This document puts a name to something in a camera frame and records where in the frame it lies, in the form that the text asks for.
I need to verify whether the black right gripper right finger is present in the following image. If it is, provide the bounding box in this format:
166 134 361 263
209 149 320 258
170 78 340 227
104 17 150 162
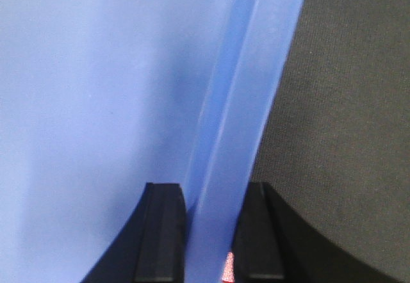
232 182 406 282

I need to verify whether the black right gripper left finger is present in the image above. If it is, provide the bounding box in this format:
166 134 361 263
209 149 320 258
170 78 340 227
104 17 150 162
83 182 186 282

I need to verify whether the light blue plastic tray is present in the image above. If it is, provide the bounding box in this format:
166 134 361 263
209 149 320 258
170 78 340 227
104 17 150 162
1 0 303 282

